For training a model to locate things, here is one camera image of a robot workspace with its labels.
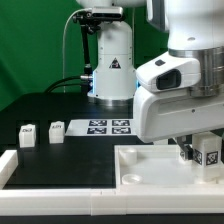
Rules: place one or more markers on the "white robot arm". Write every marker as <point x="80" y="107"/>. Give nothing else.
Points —
<point x="195" y="28"/>

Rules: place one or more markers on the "black camera on stand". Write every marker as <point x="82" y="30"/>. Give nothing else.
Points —
<point x="89" y="20"/>

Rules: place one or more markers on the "white square tabletop part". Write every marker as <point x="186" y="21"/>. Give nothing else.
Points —
<point x="161" y="165"/>

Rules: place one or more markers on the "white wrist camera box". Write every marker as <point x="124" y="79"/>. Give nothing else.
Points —
<point x="167" y="72"/>

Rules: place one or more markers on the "white U-shaped fence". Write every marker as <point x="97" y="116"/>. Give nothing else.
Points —
<point x="120" y="200"/>

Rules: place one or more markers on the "white tag sheet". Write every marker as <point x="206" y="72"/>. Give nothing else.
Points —
<point x="100" y="127"/>

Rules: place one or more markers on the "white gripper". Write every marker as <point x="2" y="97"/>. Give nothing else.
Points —
<point x="171" y="114"/>

